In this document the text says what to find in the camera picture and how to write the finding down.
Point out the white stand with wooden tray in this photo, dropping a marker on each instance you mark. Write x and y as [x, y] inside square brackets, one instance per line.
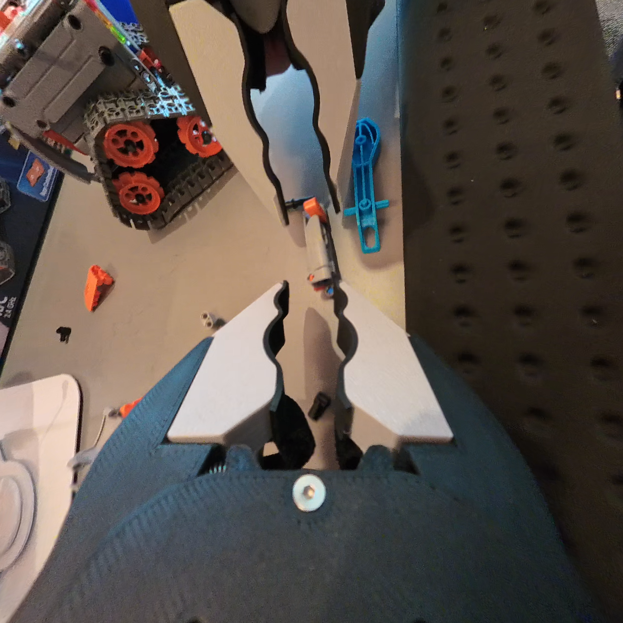
[39, 404]

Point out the light grey curved panel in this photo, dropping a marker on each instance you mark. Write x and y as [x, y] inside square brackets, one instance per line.
[82, 458]

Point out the orange short beam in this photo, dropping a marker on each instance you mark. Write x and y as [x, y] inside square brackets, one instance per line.
[314, 207]

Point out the light grey two-hole connector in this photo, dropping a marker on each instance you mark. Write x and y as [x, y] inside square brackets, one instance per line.
[209, 318]

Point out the blue printed cardboard box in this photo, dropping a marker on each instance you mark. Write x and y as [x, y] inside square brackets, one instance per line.
[29, 219]

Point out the light blue separator tool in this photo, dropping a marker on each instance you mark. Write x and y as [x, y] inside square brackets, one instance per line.
[365, 214]

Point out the black long pin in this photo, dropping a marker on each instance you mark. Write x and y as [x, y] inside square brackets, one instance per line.
[294, 203]

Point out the grey tracked toy robot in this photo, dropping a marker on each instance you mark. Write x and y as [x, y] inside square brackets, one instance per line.
[73, 82]

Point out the orange angled panel piece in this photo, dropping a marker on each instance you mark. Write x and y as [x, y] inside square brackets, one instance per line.
[131, 408]
[97, 289]

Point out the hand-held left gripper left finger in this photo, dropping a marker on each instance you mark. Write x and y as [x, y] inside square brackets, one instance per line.
[228, 379]

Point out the black short connector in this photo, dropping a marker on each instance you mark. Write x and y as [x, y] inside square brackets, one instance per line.
[319, 406]

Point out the grey toy actuator assembly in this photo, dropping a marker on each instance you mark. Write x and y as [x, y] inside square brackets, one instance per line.
[319, 243]

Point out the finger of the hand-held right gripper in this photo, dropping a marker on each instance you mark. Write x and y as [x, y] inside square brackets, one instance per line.
[331, 73]
[214, 73]

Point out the black studded foam mat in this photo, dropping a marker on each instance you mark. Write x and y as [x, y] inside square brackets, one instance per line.
[511, 243]

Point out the person's torso in blue sweater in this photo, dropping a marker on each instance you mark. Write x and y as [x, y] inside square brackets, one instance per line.
[614, 48]

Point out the small black connector piece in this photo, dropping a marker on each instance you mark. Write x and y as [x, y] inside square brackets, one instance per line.
[63, 334]

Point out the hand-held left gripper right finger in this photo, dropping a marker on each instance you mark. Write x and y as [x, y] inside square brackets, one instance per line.
[394, 384]

